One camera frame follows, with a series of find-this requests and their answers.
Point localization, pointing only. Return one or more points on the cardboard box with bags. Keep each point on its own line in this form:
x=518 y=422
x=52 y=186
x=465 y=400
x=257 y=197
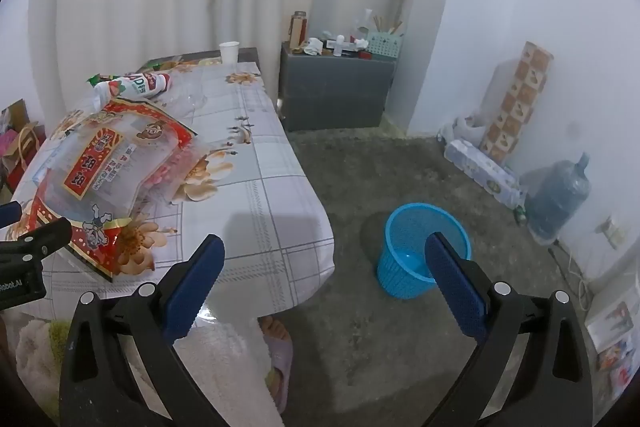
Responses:
x=30 y=157

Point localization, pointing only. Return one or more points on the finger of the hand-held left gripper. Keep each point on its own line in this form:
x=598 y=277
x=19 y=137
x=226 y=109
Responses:
x=47 y=234
x=7 y=213

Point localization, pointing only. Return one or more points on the green wrapper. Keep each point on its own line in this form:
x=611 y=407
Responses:
x=95 y=79

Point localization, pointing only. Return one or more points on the white rolled sheet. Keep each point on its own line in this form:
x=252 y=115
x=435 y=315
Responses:
x=500 y=82

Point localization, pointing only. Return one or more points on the wall outlet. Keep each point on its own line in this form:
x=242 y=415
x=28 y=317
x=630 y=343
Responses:
x=612 y=232

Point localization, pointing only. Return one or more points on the clear plastic wrapper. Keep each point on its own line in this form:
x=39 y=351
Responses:
x=187 y=99

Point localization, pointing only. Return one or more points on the white plastic bag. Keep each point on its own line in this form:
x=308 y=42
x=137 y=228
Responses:
x=467 y=127

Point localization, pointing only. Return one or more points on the white printed carton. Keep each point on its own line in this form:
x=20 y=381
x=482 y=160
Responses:
x=612 y=322

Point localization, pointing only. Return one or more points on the white milk drink bottle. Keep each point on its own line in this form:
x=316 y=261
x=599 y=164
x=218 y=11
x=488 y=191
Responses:
x=135 y=84

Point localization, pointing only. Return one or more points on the small white bottle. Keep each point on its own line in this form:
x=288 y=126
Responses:
x=340 y=46

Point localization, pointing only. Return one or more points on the blue water jug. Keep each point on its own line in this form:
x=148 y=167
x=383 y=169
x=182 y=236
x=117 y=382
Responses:
x=555 y=197

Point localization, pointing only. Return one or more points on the checked patterned roll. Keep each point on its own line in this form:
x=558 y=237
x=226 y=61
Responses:
x=517 y=102

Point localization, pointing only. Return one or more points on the teal storage basket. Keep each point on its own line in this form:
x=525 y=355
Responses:
x=385 y=47

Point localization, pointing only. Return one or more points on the pink and teal bundle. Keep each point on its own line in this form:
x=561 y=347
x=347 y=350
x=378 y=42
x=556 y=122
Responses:
x=10 y=141

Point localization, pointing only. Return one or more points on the bundle of wooden chopsticks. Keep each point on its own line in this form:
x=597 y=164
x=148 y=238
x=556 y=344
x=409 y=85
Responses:
x=385 y=25

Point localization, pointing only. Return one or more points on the crumpled white tissue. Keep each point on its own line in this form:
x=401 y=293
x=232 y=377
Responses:
x=312 y=47

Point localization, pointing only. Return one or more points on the white paper cup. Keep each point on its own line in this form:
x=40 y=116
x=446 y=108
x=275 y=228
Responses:
x=229 y=53

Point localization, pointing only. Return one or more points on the lilac slipper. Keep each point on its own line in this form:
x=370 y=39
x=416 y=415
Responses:
x=280 y=357

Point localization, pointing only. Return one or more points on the dark wooden table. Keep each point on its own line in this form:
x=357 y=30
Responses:
x=248 y=55

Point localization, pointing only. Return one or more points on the person's foot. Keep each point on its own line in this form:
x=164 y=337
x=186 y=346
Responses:
x=274 y=329

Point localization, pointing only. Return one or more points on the blue plastic basket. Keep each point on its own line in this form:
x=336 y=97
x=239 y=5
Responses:
x=400 y=277

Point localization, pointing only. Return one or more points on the grey cabinet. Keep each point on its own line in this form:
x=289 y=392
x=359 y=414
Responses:
x=335 y=92

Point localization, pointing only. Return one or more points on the pack of tissue rolls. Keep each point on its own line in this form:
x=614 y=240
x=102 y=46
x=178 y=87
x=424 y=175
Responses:
x=480 y=167

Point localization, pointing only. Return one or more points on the white fluffy cloth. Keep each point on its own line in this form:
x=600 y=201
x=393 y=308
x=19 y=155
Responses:
x=225 y=357

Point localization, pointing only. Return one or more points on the clear plastic bag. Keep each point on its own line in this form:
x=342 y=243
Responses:
x=365 y=24

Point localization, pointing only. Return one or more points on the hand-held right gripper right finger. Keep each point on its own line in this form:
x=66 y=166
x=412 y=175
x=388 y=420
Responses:
x=457 y=292

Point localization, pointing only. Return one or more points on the small green bottle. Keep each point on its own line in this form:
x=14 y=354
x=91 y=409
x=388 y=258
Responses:
x=521 y=214

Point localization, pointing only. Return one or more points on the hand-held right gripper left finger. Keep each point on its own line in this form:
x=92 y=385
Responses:
x=197 y=287

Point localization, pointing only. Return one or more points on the red snack bag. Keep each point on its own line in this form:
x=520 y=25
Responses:
x=100 y=167

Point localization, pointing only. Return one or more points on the colourful snack packet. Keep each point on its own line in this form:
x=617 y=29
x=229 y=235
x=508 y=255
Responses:
x=152 y=66

